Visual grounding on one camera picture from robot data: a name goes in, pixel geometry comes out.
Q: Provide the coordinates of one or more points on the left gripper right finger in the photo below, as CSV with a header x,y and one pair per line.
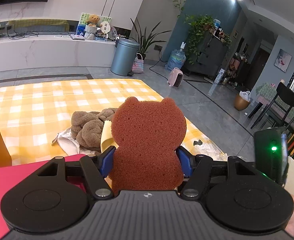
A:
x,y
197,169

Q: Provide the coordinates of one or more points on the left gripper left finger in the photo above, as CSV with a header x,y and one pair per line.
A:
x,y
95,170

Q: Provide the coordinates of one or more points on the white plastic bag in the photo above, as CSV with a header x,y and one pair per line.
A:
x,y
208,149

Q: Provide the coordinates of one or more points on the yellow cleaning cloth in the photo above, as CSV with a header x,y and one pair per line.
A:
x,y
106,137

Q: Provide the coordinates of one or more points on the brown plush scrunchie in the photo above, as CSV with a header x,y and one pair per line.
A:
x,y
87,127

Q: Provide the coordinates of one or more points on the beige round pad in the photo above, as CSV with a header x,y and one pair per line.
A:
x,y
69,144

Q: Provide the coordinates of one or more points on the brown bear sponge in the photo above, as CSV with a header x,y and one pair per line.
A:
x,y
147,134

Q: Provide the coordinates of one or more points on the gold waste basket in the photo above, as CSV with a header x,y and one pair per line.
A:
x,y
242,100

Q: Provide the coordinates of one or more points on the black dining chair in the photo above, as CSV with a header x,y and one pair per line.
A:
x,y
278,103

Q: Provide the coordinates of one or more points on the yellow checkered tablecloth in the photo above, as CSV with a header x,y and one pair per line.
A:
x,y
31,115

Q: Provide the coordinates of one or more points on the pink space heater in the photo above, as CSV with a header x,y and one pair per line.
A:
x,y
175,78

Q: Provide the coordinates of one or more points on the red Wonderlab box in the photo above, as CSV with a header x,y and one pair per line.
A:
x,y
42,198

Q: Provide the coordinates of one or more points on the blue metal trash can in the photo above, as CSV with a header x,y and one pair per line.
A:
x,y
124,56

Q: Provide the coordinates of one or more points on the dark cabinet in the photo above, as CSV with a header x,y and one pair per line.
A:
x,y
211,54

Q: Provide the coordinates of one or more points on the pastel woven basket bag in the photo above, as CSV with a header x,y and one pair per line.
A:
x,y
138,65

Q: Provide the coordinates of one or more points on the blue water jug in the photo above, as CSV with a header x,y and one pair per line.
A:
x,y
177,58

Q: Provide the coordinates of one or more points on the snake plant in pot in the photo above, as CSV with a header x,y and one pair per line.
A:
x,y
145,39

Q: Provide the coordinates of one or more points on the green illustrated poster board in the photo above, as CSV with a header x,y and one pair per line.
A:
x,y
90,32

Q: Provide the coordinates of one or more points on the white marble tv console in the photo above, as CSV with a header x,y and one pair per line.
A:
x,y
54,51

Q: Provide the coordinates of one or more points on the round paper fan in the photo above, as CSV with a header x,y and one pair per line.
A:
x,y
105,28

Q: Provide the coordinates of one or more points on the trailing pothos plant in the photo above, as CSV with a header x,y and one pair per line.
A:
x,y
198,26

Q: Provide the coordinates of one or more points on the teddy bear figurine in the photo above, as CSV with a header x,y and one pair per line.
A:
x,y
93,20

